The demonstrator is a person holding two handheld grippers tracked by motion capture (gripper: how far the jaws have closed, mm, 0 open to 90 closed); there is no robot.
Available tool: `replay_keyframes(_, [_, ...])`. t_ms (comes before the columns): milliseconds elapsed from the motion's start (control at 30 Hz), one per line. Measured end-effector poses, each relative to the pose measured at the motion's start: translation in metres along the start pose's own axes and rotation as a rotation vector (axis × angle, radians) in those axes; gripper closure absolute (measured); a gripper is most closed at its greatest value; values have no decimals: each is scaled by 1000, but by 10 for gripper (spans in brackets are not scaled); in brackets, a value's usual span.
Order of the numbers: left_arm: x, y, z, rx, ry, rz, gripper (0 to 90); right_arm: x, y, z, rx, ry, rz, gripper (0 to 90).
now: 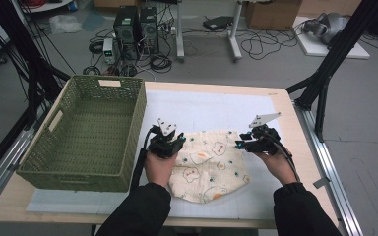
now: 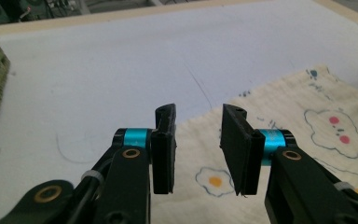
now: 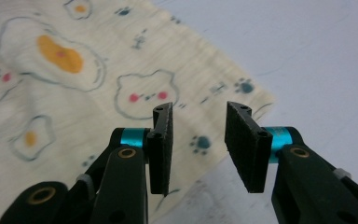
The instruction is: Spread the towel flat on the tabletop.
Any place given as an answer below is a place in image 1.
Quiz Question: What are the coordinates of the black computer tower green sticker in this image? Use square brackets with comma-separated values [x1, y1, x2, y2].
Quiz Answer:
[112, 5, 141, 61]

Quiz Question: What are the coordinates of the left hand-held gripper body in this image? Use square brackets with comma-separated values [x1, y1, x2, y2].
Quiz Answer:
[147, 117, 185, 160]

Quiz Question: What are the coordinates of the person's right hand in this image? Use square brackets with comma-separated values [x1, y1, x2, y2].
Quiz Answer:
[254, 150, 298, 186]

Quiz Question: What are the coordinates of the white grid mat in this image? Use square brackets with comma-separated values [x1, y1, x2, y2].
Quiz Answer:
[26, 89, 291, 221]

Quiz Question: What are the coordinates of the left hand-held gripper black cable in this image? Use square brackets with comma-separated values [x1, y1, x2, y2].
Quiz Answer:
[130, 126, 158, 192]

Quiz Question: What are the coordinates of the hand-held gripper black cable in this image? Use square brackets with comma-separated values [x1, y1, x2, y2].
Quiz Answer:
[269, 132, 301, 183]
[130, 126, 158, 192]

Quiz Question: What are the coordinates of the right hand-held gripper black cable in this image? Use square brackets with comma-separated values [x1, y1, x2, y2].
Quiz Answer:
[269, 132, 301, 183]

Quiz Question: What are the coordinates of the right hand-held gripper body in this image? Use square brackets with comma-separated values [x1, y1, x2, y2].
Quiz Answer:
[244, 112, 282, 155]

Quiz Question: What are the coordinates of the clear plastic bag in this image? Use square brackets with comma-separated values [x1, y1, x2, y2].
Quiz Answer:
[48, 13, 84, 35]

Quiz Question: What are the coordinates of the cream printed cloth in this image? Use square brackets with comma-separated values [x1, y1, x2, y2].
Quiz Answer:
[168, 130, 251, 205]

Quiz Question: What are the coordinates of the grey metal bracket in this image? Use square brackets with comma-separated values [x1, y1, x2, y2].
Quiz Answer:
[312, 176, 332, 190]

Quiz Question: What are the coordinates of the aluminium rail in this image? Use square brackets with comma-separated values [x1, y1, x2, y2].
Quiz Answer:
[294, 104, 364, 236]
[0, 127, 35, 214]

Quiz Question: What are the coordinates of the brown cardboard box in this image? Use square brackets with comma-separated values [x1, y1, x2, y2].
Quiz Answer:
[244, 0, 303, 31]

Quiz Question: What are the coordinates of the white desk leg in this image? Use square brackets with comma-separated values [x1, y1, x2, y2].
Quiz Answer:
[175, 0, 186, 63]
[227, 0, 244, 63]

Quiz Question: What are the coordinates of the green woven basket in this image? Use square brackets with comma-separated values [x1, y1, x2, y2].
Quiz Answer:
[16, 74, 148, 193]

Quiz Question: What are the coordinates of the black flat device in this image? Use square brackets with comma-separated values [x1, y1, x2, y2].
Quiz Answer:
[202, 15, 234, 32]

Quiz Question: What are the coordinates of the person's left hand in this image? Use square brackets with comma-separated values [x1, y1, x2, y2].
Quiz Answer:
[144, 151, 179, 188]

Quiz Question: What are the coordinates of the black computer tower round fan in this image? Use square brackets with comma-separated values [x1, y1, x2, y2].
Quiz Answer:
[139, 6, 160, 55]

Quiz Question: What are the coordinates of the black cable tangle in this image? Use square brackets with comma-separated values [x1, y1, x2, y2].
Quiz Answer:
[240, 28, 304, 61]

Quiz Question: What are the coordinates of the grey power supply box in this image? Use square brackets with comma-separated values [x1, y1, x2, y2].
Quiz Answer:
[102, 37, 116, 65]

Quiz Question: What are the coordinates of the grey robot head shell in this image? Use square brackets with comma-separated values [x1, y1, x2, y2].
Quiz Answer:
[302, 12, 350, 45]

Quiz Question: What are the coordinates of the black metal frame stand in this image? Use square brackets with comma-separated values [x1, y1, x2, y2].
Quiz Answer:
[285, 0, 378, 143]
[0, 0, 72, 131]

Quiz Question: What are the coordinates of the white floor board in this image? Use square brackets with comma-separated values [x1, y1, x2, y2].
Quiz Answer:
[292, 16, 371, 60]

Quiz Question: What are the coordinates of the coiled black cable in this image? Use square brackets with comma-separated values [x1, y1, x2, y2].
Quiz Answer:
[149, 53, 173, 74]
[82, 65, 101, 77]

